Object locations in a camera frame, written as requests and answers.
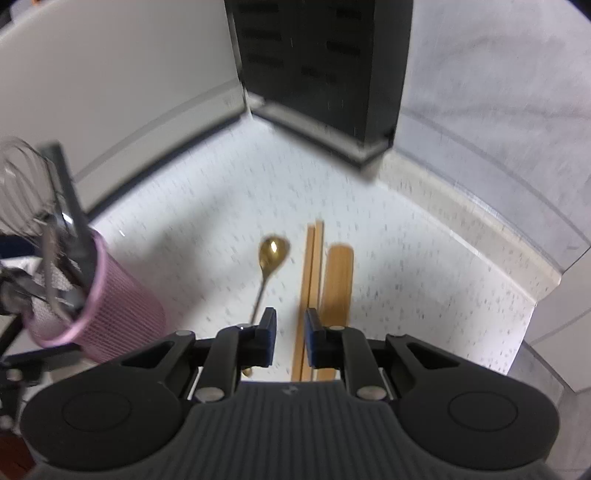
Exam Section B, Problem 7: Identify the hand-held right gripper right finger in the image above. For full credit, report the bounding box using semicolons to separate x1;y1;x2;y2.
305;308;462;402

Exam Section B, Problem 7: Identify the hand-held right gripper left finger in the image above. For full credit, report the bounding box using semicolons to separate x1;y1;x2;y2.
121;308;278;402

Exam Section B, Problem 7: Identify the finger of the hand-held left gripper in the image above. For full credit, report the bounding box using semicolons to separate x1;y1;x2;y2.
0;234;46;260
0;344;100;432

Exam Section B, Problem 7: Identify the small wooden spatula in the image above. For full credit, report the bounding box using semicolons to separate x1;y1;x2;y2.
316;244;355;381

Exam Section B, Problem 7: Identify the dark green handled peeler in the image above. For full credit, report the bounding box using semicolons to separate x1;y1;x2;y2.
38;144;98;301

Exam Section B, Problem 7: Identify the gold spoon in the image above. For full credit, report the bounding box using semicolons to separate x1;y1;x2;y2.
241;235;291;377

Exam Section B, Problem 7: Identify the wire whisk wooden handle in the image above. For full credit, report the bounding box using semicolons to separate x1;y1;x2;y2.
0;137;58;238

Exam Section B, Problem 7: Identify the pink mesh utensil cup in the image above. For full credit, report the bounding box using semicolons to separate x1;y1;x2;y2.
21;228;167;363

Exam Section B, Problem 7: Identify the white countertop sterilizer appliance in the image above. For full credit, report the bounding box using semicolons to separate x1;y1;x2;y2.
0;0;245;217

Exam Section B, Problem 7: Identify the black knife block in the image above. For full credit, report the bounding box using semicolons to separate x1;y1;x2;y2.
224;0;413;168

